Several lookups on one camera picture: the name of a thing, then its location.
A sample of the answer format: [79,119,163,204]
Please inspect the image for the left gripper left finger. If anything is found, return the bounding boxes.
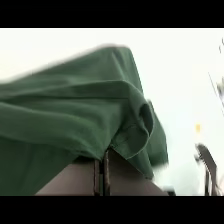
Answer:
[34,159,102,197]

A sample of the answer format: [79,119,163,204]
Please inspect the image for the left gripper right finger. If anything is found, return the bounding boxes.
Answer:
[102,148,170,197]

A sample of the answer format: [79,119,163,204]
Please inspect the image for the dark green T-shirt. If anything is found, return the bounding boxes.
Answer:
[0,44,169,197]

